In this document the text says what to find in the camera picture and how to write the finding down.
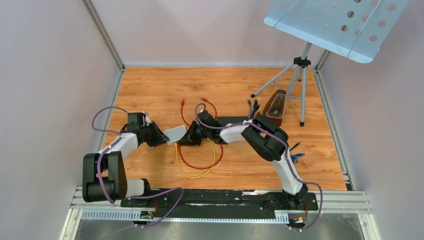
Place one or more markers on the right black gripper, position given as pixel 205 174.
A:
pixel 190 139

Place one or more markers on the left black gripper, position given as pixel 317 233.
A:
pixel 160 137

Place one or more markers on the small white router box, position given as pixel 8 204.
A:
pixel 175 134

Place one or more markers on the black network switch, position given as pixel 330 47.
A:
pixel 225 120

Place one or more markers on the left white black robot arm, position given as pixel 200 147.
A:
pixel 104 177

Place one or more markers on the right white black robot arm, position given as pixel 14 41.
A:
pixel 267 139

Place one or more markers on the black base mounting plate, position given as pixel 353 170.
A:
pixel 220 203

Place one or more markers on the brown wooden metronome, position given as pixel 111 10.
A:
pixel 274 108

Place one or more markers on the silver music stand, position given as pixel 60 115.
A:
pixel 354 29

